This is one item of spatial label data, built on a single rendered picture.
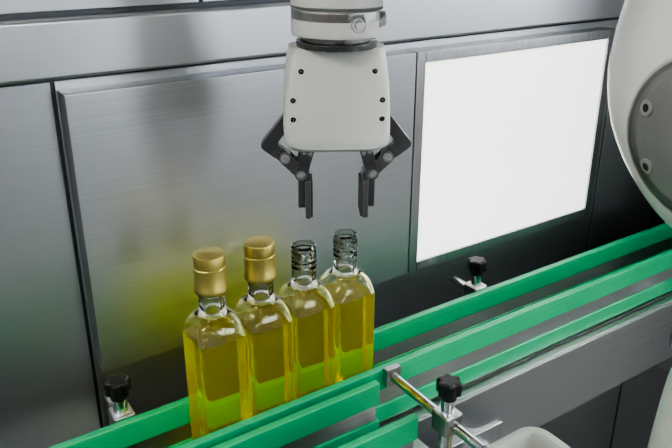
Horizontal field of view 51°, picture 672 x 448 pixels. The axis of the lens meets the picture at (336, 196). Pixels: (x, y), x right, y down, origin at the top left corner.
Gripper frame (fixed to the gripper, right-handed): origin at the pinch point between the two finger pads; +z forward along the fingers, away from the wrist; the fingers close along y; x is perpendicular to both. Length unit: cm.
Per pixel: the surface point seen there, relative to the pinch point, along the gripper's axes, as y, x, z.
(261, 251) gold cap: 7.8, -3.0, 7.4
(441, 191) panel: -18.4, -34.0, 13.0
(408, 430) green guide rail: -8.2, 1.8, 27.8
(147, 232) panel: 21.4, -11.0, 8.5
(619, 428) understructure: -72, -65, 86
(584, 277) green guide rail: -45, -39, 31
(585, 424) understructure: -61, -61, 81
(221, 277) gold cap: 11.9, -0.9, 9.3
